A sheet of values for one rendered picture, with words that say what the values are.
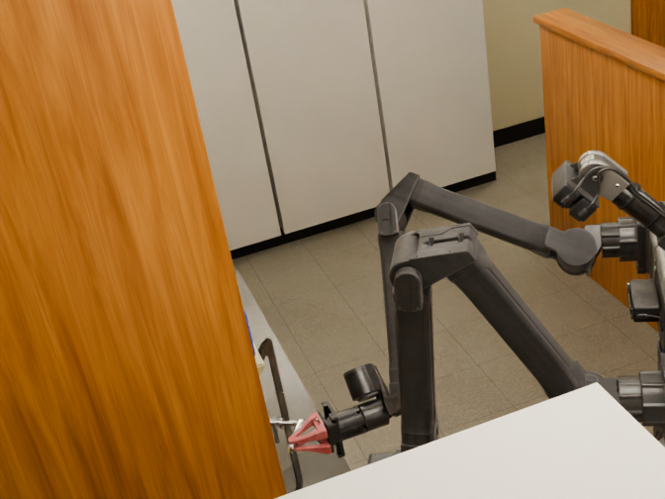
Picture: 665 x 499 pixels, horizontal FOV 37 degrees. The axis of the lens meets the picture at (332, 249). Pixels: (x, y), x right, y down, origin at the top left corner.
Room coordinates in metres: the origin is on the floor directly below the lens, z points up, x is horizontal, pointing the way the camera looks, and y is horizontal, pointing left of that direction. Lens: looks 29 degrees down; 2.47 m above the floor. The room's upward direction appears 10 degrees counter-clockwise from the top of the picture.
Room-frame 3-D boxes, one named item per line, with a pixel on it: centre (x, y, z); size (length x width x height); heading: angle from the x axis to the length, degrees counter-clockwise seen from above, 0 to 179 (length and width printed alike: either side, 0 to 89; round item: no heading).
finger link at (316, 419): (1.56, 0.11, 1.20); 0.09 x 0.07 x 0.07; 105
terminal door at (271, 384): (1.52, 0.20, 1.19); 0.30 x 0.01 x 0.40; 162
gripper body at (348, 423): (1.58, 0.04, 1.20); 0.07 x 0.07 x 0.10; 15
